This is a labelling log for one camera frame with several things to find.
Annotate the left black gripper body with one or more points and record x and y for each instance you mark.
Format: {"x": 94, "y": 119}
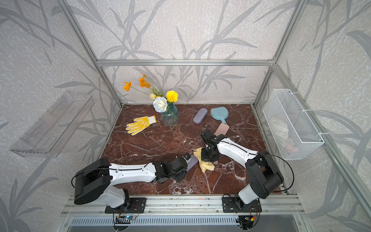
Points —
{"x": 178, "y": 177}

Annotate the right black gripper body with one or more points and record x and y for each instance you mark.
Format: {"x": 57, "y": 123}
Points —
{"x": 206, "y": 155}

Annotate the yellow microfiber cloth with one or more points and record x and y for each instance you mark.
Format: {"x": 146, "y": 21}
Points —
{"x": 204, "y": 165}

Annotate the lavender eyeglass case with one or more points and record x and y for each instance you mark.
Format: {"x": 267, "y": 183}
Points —
{"x": 192, "y": 162}
{"x": 199, "y": 117}

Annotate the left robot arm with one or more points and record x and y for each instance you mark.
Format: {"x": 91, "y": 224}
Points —
{"x": 97, "y": 181}

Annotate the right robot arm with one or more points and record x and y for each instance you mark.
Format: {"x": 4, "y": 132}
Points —
{"x": 262, "y": 171}

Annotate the pink eyeglass case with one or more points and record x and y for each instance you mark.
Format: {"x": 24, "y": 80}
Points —
{"x": 222, "y": 129}

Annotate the teal hand mirror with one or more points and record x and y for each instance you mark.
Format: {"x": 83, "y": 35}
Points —
{"x": 220, "y": 113}

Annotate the glass vase with flowers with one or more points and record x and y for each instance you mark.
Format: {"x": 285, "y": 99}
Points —
{"x": 161, "y": 103}

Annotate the yellow work glove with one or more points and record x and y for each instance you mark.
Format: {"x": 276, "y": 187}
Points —
{"x": 140, "y": 124}

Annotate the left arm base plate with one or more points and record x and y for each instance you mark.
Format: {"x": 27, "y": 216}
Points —
{"x": 134, "y": 205}

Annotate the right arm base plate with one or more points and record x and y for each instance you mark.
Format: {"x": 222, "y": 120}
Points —
{"x": 236, "y": 205}

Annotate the white wire mesh basket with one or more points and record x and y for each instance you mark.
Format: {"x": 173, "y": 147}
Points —
{"x": 294, "y": 132}

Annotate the aluminium mounting rail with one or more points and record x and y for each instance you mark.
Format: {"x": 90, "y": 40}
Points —
{"x": 171, "y": 205}

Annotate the clear acrylic wall shelf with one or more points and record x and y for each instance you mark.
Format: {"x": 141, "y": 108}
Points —
{"x": 49, "y": 135}

